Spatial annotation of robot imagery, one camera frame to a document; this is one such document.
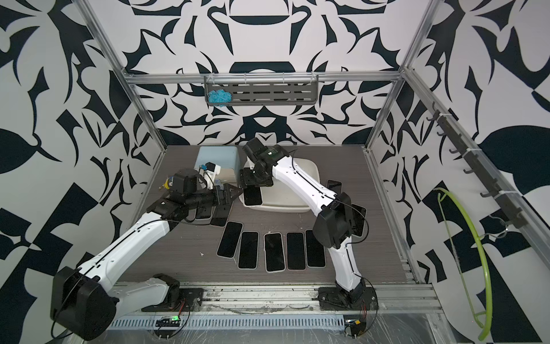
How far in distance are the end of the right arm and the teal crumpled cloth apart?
339 millimetres

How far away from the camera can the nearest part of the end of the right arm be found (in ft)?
1.98

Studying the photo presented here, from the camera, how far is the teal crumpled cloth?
93cm

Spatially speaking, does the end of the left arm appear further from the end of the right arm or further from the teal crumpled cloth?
the teal crumpled cloth
